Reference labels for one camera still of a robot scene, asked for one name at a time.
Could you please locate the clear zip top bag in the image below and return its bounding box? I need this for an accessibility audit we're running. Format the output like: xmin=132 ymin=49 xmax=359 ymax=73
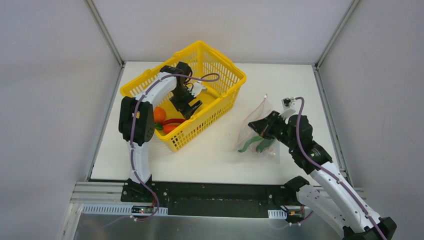
xmin=233 ymin=95 xmax=281 ymax=164

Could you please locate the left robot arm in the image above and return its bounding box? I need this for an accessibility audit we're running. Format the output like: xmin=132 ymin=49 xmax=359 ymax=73
xmin=118 ymin=62 xmax=202 ymax=203

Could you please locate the white slotted cable duct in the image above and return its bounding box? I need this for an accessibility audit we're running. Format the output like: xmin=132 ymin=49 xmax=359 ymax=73
xmin=81 ymin=203 xmax=168 ymax=217

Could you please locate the red chili pepper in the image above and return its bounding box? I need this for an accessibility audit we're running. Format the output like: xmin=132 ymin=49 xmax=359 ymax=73
xmin=161 ymin=118 xmax=186 ymax=126

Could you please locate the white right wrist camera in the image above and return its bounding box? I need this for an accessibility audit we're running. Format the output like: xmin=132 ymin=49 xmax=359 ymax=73
xmin=280 ymin=97 xmax=296 ymax=120

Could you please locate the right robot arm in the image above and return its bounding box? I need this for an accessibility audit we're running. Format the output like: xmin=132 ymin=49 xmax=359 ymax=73
xmin=248 ymin=111 xmax=397 ymax=240

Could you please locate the dark green cucumber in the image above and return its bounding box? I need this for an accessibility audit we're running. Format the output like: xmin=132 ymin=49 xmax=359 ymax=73
xmin=255 ymin=139 xmax=275 ymax=153

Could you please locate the yellow plastic basket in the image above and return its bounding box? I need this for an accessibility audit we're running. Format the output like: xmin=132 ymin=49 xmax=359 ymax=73
xmin=119 ymin=40 xmax=247 ymax=153

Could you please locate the green chili pepper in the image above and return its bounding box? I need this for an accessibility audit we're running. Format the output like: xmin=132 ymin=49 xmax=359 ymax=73
xmin=237 ymin=135 xmax=263 ymax=153

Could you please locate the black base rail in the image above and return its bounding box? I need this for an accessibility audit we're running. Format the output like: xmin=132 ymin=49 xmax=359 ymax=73
xmin=120 ymin=179 xmax=306 ymax=220

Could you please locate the orange tangerine with leaf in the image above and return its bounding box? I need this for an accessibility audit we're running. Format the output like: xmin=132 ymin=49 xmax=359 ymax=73
xmin=153 ymin=106 xmax=167 ymax=130

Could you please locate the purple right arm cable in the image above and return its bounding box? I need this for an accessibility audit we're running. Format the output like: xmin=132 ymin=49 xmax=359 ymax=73
xmin=293 ymin=96 xmax=388 ymax=240

